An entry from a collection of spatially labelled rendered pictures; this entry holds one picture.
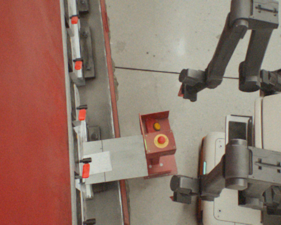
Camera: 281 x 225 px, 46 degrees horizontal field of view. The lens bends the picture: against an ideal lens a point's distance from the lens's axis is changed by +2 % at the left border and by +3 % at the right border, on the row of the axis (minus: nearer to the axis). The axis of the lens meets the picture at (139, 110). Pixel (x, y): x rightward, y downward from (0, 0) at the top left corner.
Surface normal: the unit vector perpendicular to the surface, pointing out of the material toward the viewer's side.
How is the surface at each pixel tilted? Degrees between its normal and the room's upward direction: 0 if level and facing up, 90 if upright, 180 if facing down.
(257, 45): 90
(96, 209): 0
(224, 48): 90
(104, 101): 0
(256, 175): 13
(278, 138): 42
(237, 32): 90
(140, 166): 0
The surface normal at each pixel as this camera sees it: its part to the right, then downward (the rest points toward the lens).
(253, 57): -0.17, 0.93
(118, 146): -0.02, -0.36
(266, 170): 0.20, -0.33
